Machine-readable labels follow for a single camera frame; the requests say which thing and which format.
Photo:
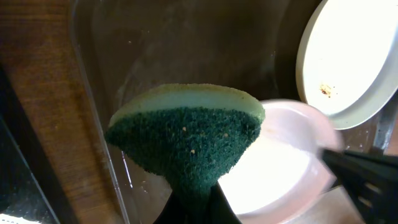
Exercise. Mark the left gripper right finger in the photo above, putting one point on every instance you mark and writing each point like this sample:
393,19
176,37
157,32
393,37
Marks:
218,210

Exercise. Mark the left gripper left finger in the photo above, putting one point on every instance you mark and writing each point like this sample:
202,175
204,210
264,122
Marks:
173,212

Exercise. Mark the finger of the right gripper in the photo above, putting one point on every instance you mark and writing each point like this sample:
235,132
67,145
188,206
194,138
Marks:
369,180

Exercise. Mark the white plate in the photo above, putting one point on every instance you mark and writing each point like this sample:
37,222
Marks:
281,174
346,63

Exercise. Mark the green yellow sponge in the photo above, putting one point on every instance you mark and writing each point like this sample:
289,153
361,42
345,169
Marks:
190,134

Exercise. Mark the white plate top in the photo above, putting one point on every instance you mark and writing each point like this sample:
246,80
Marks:
346,63

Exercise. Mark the black plastic tray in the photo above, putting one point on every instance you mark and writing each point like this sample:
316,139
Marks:
30,190

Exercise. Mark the brown serving tray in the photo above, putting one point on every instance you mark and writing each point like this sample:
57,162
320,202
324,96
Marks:
128,47

